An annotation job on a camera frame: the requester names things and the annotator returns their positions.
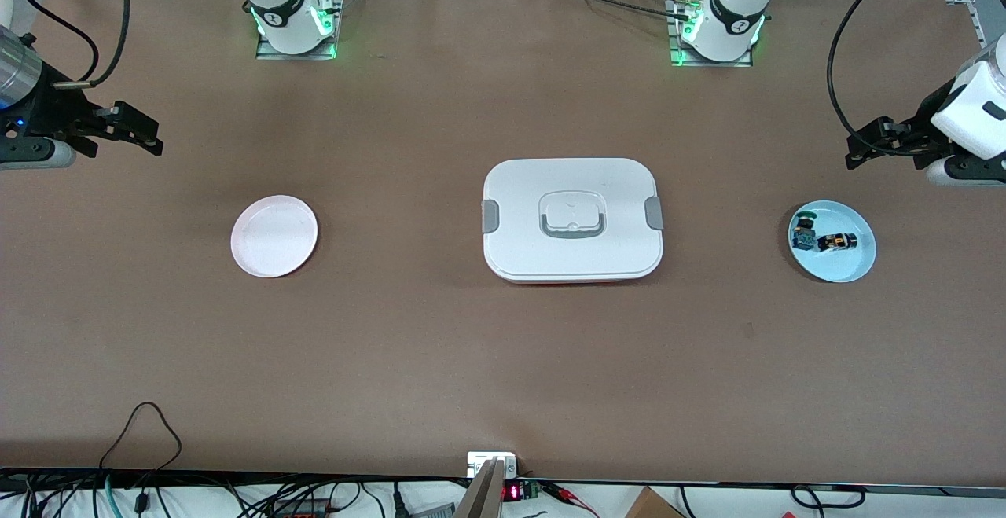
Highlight black looped thin cable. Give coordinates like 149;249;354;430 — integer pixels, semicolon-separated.
100;402;183;472

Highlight white lidded container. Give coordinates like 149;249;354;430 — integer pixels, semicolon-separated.
481;158;665;285

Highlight brown cardboard box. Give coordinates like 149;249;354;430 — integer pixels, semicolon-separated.
625;487;686;518

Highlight red wire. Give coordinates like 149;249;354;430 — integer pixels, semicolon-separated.
542;483;598;518

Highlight black coiled cable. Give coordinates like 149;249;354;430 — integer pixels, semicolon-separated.
790;485;867;509

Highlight green push-button switch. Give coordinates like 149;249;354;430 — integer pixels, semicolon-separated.
791;210;820;252

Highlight black and red power strip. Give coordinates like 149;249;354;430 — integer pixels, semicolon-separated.
271;498;331;518

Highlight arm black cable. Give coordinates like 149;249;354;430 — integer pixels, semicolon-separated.
20;0;130;90
827;0;944;159

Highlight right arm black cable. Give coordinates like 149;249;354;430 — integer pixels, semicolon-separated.
20;0;130;90

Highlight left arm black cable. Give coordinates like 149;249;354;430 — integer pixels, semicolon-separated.
827;0;944;159

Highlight light blue round plate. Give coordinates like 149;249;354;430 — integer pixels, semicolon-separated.
788;200;877;284

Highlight small white box device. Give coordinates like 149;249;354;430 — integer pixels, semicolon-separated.
467;452;518;478

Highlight pink round plate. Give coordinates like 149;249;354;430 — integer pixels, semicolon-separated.
230;195;319;278

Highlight grey flat bar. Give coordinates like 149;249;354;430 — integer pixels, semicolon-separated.
454;457;508;518

